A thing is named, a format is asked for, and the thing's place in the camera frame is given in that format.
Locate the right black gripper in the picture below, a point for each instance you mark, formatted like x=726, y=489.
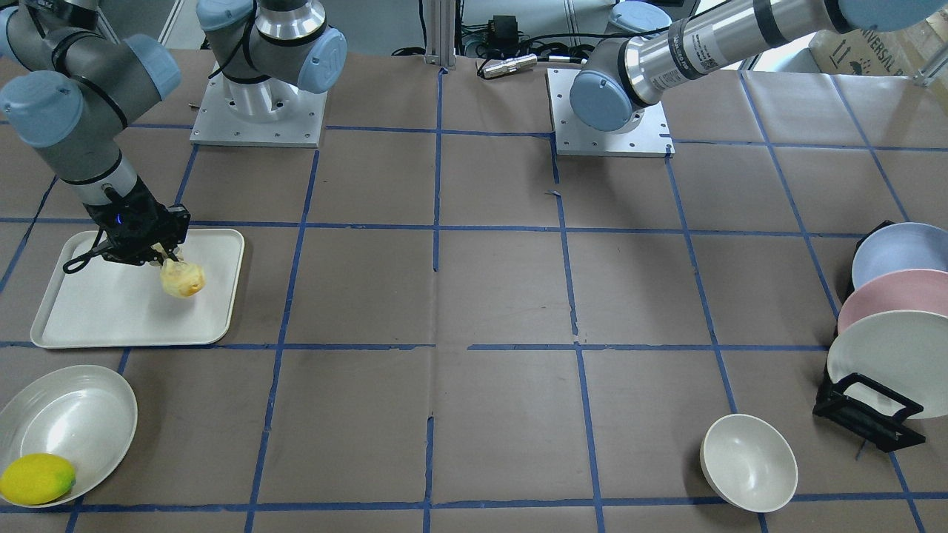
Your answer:
x=157, y=223

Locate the yellow bread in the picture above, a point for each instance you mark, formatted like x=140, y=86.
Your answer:
x=181, y=279

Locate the blue plate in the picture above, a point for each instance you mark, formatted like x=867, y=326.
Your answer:
x=896, y=247

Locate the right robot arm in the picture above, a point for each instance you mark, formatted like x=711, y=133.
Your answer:
x=275, y=60

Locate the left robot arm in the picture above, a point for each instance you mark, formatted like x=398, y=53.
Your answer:
x=626, y=74

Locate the white round plate with lemon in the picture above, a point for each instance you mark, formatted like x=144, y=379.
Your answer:
x=84, y=414

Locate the cream plate in rack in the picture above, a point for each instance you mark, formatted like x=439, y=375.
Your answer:
x=904, y=350

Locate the pink plate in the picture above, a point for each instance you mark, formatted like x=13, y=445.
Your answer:
x=908, y=289

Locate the white rectangular tray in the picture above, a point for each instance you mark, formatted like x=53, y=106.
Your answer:
x=114, y=305

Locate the yellow lemon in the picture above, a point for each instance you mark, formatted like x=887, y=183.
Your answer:
x=36, y=479

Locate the silver cylinder tool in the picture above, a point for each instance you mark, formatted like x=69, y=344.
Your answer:
x=507, y=66

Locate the cream bowl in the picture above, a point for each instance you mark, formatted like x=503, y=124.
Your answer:
x=749, y=463

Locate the black dish rack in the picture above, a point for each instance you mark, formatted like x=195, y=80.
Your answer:
x=870, y=410

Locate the cardboard box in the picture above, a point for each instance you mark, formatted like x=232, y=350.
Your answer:
x=868, y=53

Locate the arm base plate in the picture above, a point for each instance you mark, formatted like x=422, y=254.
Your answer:
x=645, y=136
x=270, y=114

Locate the aluminium frame post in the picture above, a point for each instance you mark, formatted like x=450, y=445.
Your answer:
x=440, y=18

